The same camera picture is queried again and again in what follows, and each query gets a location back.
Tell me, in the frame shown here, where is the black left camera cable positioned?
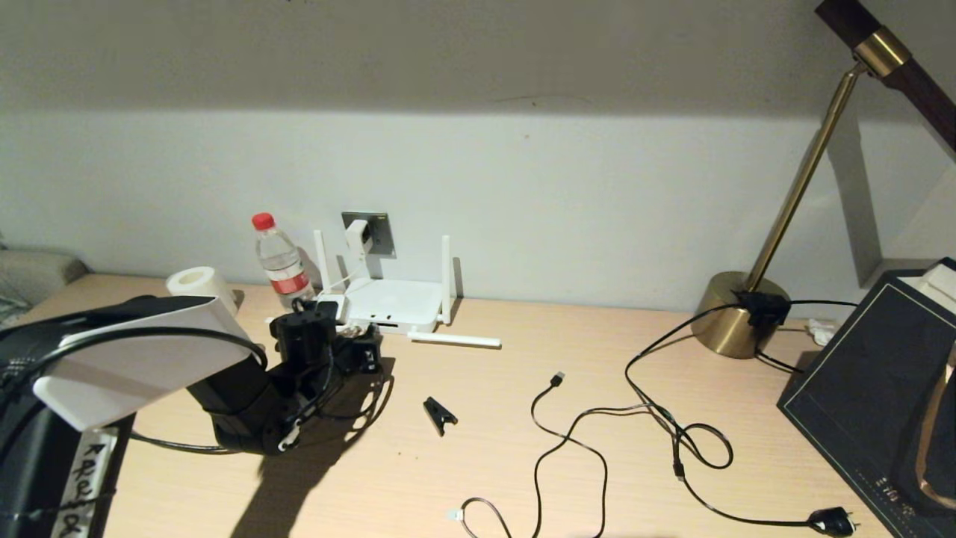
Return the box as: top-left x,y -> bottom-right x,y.
0,326 -> 267,391

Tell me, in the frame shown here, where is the white router with antennas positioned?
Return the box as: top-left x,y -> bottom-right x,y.
314,231 -> 501,350

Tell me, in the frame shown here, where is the black lamp power cord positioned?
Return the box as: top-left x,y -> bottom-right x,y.
624,290 -> 860,536

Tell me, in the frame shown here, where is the grey cushion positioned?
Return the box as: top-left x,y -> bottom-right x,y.
0,249 -> 89,303

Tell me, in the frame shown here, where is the black USB cable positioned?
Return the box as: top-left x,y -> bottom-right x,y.
530,371 -> 684,538

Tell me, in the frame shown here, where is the patterned grey fabric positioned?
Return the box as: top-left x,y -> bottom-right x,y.
0,295 -> 34,330

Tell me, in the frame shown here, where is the white box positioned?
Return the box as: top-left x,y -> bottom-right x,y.
896,262 -> 956,318

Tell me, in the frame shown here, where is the thin black cable white connector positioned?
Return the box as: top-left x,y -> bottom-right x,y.
448,496 -> 516,538

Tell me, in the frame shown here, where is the thin white power cable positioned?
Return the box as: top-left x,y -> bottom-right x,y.
317,254 -> 368,330

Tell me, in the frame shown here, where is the white power adapter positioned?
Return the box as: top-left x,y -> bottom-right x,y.
345,219 -> 373,259

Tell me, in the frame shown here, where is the brass desk lamp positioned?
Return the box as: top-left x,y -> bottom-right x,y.
693,0 -> 956,358

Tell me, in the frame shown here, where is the black ethernet cable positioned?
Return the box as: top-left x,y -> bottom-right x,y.
127,325 -> 382,455

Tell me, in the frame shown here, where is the small black clip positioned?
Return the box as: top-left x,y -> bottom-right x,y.
423,395 -> 459,436

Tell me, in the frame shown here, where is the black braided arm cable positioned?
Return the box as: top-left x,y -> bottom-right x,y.
314,359 -> 394,424
280,347 -> 335,447

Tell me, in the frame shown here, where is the grey wall power socket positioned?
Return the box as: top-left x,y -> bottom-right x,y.
341,212 -> 395,259

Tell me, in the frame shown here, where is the white toilet paper roll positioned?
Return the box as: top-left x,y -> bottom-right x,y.
166,267 -> 238,316

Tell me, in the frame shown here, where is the clear water bottle red cap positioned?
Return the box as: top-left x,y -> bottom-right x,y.
252,213 -> 314,311

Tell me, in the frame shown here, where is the dark gift bag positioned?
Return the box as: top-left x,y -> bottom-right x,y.
777,258 -> 956,538

